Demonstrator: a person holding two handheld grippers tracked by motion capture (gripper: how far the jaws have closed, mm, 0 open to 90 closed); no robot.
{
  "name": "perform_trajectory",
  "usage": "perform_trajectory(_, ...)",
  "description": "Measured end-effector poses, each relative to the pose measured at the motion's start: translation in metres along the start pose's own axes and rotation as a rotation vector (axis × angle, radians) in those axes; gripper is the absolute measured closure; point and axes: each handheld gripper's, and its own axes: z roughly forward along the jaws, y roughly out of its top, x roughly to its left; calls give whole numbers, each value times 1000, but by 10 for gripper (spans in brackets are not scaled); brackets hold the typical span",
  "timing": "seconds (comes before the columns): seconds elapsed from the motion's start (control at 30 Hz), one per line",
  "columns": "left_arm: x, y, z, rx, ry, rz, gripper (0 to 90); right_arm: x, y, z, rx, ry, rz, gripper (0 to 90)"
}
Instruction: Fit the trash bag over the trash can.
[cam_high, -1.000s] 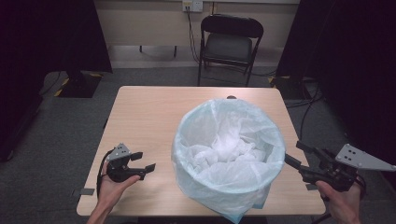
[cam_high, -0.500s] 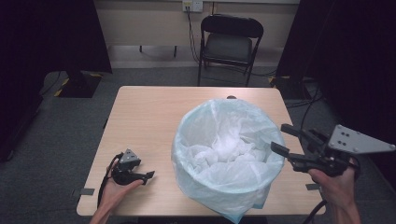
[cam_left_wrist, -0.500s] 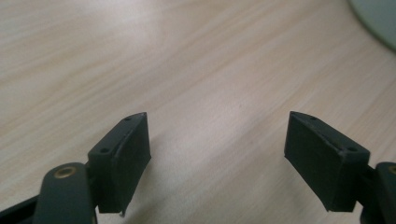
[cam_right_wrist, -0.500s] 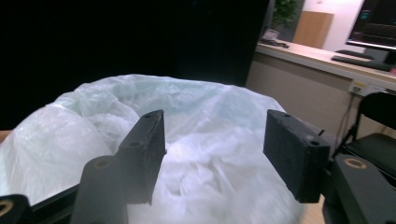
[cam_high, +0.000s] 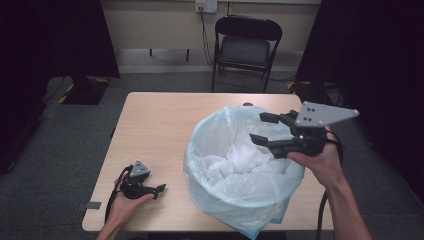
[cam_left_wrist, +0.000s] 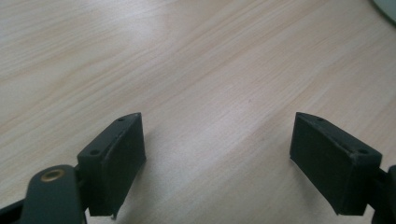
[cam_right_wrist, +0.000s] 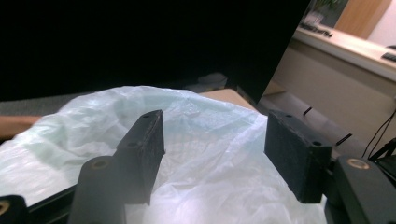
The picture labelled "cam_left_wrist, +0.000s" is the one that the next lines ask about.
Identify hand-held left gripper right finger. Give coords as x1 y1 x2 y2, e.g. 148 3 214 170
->
289 111 383 217

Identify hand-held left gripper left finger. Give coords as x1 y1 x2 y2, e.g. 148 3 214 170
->
77 112 148 218

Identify light teal plastic mesh wastebasket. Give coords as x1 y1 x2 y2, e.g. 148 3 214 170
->
372 0 396 24

